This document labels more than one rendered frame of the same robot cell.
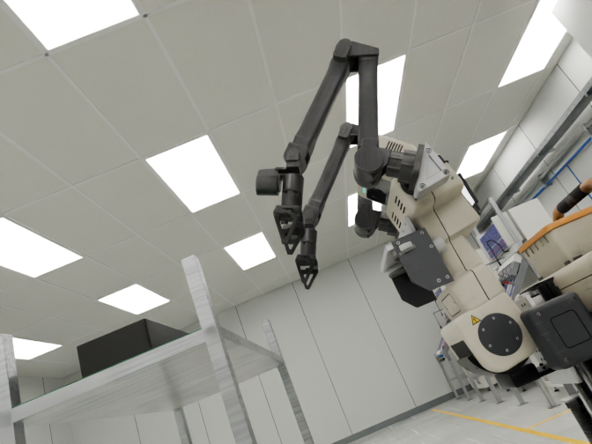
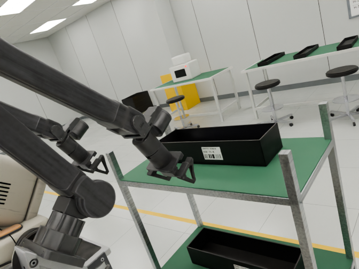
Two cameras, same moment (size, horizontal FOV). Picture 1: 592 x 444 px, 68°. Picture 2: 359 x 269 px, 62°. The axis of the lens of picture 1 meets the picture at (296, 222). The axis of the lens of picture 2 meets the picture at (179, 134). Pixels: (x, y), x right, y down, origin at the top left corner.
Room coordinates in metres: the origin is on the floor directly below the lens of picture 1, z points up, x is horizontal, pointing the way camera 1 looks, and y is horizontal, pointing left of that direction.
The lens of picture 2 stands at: (2.09, -0.48, 1.48)
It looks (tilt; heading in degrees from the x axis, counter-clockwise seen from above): 16 degrees down; 136
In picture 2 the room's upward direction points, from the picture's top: 18 degrees counter-clockwise
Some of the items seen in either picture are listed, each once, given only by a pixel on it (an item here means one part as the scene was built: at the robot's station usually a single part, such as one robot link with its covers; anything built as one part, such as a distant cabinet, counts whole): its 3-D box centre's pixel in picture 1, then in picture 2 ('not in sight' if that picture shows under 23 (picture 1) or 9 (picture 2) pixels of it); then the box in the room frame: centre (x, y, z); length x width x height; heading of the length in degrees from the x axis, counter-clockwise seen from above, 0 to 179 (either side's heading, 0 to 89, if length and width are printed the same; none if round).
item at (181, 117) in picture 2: not in sight; (180, 115); (-1.50, 3.15, 0.31); 0.53 x 0.50 x 0.62; 48
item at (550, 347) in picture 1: (520, 346); not in sight; (1.22, -0.40, 0.68); 0.28 x 0.27 x 0.25; 1
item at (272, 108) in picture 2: not in sight; (271, 104); (0.18, 3.20, 0.31); 0.53 x 0.50 x 0.62; 2
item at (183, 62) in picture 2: not in sight; (184, 66); (-1.69, 3.83, 1.03); 0.44 x 0.37 x 0.46; 8
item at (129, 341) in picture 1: (165, 362); (212, 144); (1.26, 0.51, 1.01); 0.57 x 0.17 x 0.11; 1
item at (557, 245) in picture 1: (564, 246); not in sight; (1.29, -0.68, 0.87); 0.23 x 0.15 x 0.11; 1
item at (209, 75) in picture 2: not in sight; (195, 98); (-1.64, 3.82, 0.40); 1.50 x 0.75 x 0.80; 2
